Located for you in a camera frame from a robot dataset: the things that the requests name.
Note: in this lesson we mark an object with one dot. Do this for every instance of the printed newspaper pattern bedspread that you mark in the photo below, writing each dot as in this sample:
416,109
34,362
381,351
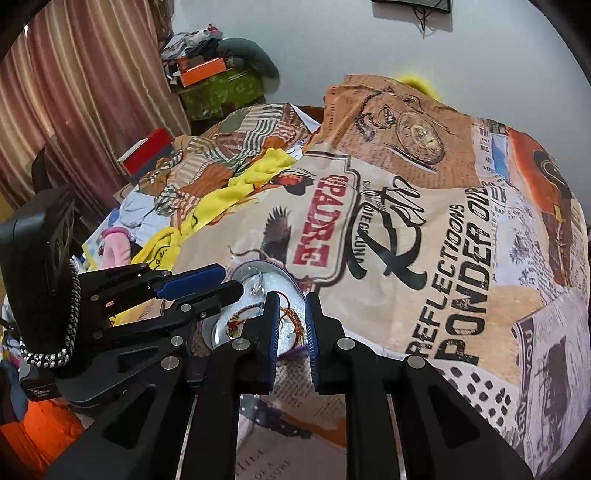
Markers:
430,232

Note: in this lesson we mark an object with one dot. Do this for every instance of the green patterned storage box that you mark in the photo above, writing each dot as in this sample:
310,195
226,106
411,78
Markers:
220,94

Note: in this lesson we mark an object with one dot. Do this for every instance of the red white box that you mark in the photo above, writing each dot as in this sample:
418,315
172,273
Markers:
139,154

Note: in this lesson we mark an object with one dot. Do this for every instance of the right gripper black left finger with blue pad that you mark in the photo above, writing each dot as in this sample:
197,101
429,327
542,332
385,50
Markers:
246,365

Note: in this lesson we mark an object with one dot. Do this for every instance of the black wall mounted monitor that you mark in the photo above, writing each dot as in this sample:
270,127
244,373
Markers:
442,6

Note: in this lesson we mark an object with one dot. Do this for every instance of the grey neck pillow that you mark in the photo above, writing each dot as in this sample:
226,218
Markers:
250,54

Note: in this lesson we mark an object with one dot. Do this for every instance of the yellow round pillow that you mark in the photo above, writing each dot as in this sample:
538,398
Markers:
419,84

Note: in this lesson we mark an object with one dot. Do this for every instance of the yellow cloth strip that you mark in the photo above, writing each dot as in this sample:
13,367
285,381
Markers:
162,250

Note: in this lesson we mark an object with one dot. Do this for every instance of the striped patchwork cloth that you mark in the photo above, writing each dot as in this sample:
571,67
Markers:
198,165

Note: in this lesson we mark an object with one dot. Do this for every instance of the striped pink brown curtain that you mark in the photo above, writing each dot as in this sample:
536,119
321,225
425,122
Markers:
81,81

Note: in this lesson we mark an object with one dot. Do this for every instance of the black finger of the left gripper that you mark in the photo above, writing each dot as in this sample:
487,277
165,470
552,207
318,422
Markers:
204,304

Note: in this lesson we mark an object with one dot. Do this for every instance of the orange shoe box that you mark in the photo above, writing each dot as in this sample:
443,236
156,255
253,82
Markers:
201,72

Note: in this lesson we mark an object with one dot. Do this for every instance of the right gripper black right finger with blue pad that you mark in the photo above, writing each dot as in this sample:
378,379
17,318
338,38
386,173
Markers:
342,365

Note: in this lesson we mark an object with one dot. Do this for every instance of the orange bag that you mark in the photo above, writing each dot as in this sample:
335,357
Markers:
30,446

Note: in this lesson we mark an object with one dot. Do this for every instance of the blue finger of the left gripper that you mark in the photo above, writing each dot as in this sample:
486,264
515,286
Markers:
175,286

